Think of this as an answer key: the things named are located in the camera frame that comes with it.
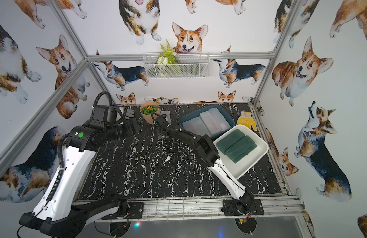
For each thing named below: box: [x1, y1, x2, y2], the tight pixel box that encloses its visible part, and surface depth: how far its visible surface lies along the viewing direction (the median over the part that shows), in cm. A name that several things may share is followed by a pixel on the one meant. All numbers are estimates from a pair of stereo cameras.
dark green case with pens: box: [216, 128, 245, 156], surface depth 98 cm
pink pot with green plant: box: [139, 101, 161, 124], surface depth 105 cm
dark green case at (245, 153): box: [232, 142, 258, 164], surface depth 92 cm
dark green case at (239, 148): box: [225, 135, 254, 160], surface depth 92 cm
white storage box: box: [213, 124, 270, 180], surface depth 94 cm
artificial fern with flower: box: [156, 39, 178, 78], surface depth 86 cm
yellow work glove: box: [236, 111, 258, 132], surface depth 112 cm
